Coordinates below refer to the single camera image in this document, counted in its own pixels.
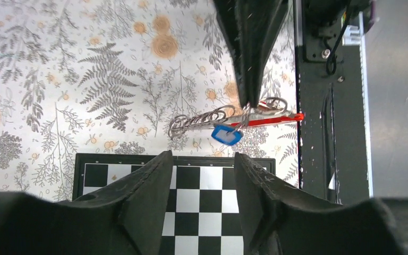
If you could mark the black white chessboard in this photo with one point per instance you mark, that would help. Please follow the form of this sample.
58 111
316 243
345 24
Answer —
202 215

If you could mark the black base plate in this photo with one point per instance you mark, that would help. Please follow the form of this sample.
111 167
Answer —
331 89

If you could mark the blue key tag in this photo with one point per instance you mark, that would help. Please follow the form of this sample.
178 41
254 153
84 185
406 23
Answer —
226 135

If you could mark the keyring with red fob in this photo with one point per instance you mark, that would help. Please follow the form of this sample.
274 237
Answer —
269 111

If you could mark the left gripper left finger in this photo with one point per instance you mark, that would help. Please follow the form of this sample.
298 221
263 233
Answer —
124 217

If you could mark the floral table mat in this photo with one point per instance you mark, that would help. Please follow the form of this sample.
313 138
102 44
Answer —
107 77

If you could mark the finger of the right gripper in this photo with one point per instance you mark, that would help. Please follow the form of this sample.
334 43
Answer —
259 25
226 18

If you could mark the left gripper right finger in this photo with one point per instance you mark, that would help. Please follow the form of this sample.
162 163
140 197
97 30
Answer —
277 218

